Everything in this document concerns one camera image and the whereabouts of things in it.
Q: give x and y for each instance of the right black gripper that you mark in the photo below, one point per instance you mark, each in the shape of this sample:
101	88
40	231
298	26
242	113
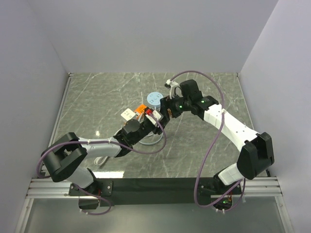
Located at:
167	102

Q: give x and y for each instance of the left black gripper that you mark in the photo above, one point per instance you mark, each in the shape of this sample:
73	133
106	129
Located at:
157	129

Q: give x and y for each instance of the white cube plug adapter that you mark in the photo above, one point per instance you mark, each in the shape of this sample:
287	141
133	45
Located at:
128	114

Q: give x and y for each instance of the orange power strip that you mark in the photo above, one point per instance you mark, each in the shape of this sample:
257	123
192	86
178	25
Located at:
140	110

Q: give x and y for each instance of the pink cube plug adapter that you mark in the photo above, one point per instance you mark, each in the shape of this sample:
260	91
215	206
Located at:
170	113

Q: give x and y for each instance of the round blue power socket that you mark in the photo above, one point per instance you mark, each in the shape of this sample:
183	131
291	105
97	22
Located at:
153	100

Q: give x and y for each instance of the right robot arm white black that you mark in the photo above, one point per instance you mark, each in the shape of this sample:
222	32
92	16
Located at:
256	149

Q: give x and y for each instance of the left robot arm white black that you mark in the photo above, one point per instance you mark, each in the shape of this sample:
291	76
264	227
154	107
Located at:
63	159

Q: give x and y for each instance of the black base bar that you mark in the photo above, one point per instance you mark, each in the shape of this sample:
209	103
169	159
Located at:
133	191

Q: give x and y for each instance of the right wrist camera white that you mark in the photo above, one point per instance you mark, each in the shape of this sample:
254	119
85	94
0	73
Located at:
172	86

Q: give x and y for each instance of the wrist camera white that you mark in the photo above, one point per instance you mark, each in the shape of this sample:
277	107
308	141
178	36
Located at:
172	86
153	116

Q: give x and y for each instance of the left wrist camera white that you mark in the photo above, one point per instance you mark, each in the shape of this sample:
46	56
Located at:
153	116

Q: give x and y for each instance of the aluminium frame rail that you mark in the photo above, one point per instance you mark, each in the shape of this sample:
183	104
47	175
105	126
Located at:
91	107

